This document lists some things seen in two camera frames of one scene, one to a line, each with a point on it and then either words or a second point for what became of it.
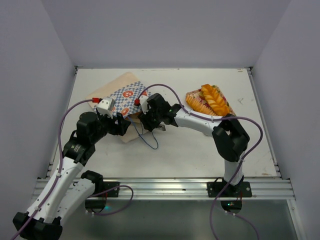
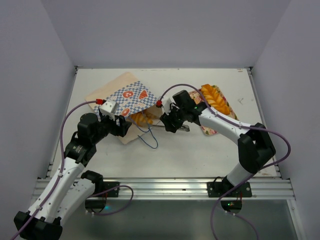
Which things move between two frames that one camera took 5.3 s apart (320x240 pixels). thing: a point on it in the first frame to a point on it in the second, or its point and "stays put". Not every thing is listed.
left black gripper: (119, 129) stays put
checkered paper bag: (126, 91) stays put
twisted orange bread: (218, 104) stays put
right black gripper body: (148, 120) to (171, 122)
